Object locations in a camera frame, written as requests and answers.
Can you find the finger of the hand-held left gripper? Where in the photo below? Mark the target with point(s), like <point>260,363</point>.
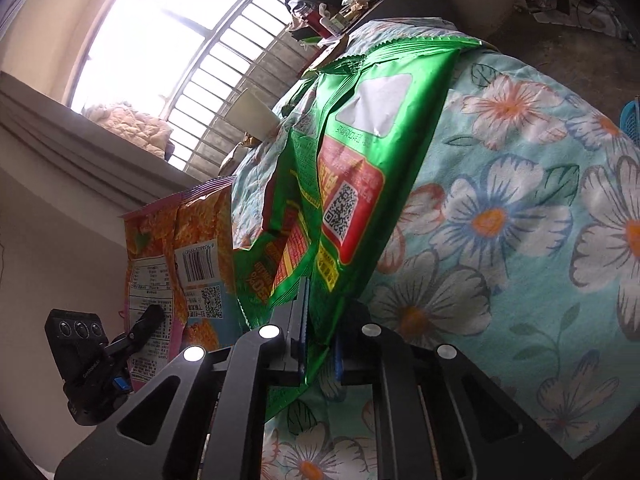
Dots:
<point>147,320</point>

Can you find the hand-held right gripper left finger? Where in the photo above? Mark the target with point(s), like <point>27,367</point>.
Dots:
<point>287,330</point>

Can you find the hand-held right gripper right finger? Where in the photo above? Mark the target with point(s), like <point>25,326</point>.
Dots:
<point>360,340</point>

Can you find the orange snack packet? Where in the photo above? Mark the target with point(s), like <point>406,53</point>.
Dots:
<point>200,220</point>

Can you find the green snack packet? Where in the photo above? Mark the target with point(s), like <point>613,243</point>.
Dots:
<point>400,160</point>
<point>290,170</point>

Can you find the blue plastic basket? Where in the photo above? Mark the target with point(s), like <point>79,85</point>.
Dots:
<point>632,120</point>

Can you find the grey curtain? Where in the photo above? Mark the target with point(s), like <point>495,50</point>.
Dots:
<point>75,150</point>

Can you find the yellowish plastic bag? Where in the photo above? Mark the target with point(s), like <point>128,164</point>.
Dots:
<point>247,142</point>

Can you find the quilted beige jacket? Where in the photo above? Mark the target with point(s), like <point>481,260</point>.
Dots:
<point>130,127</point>

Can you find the white paper cup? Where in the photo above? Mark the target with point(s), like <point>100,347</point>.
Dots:
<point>255,115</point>

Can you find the metal window railing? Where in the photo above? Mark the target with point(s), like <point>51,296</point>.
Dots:
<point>235,60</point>

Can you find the dark brown box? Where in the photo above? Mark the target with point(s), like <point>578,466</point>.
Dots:
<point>330,52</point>

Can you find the red thermos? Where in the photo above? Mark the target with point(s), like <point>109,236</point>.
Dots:
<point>316,22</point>

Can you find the grey bedside table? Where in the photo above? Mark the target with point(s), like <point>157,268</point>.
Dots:
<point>425,5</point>

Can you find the white flat carton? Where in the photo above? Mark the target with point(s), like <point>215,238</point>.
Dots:
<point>595,17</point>

